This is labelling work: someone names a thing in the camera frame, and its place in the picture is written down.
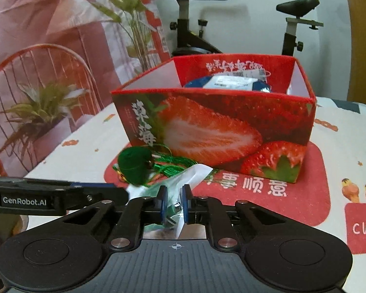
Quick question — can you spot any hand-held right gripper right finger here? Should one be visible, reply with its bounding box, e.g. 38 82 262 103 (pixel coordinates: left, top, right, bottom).
181 184 293 251

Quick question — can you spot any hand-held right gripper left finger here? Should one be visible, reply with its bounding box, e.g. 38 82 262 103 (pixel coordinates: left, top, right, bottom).
60 185 169 251

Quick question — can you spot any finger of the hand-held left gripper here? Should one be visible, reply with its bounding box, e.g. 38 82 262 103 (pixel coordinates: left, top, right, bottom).
64 181 129 212

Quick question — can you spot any clear plastic bag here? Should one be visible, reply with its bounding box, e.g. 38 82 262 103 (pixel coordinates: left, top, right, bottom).
126 163 214 239

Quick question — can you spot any green tassel pendant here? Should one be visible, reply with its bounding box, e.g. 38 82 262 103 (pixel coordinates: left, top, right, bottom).
113 145 199 187

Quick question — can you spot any red strawberry print box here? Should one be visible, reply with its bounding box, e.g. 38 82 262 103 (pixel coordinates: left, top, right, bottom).
111 53 317 184

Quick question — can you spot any small potted plant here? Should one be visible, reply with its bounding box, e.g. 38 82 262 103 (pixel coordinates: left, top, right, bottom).
0 81 91 166

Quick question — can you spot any blue pouch with white label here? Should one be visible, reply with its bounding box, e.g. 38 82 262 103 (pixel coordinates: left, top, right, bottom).
183 74 273 94

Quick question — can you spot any printed tablecloth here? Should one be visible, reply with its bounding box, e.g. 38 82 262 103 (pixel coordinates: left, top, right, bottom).
21 96 366 293

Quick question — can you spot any tall green leafy plant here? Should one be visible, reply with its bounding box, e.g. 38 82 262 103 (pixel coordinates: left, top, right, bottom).
90 0 160 71

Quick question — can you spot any black exercise bike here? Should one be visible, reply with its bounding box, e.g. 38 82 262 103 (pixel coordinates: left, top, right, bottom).
149 0 324 59

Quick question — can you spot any red white printed sheet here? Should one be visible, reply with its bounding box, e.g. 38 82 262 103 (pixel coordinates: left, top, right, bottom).
88 0 175 110

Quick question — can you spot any pink plastic sheet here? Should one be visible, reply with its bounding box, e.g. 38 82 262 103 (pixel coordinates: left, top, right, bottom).
0 0 122 178

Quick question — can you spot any wooden door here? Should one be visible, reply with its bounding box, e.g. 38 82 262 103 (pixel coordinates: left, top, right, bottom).
342 0 366 108

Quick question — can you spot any red wire chair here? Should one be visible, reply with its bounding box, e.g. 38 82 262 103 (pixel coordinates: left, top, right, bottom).
0 43 107 178

